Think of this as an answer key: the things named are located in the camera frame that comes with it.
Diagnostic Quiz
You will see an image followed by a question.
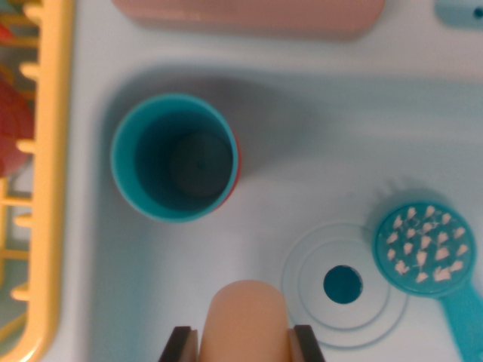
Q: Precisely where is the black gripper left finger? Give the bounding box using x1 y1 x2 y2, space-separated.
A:
160 326 200 362

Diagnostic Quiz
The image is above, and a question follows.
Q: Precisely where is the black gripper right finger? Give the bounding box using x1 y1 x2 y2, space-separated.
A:
288 324 325 362

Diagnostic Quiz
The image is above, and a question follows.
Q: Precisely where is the beige detergent bottle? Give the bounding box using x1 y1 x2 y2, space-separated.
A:
198 279 294 362

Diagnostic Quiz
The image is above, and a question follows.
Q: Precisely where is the light blue toy sink unit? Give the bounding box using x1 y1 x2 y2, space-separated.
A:
0 0 483 362

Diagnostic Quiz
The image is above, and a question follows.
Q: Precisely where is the teal dish brush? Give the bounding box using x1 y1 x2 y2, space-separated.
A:
372 202 483 362

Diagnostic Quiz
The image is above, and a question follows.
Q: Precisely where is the teal toy cup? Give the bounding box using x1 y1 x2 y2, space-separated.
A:
111 94 239 223

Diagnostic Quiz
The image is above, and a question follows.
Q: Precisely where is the yellow dish rack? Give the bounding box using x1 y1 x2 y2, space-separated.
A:
0 0 75 362

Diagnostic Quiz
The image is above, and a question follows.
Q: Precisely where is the red toy mug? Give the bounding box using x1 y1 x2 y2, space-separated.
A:
0 75 35 178

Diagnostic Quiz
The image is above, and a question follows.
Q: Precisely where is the grey toy faucet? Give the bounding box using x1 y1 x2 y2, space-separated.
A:
111 0 386 41

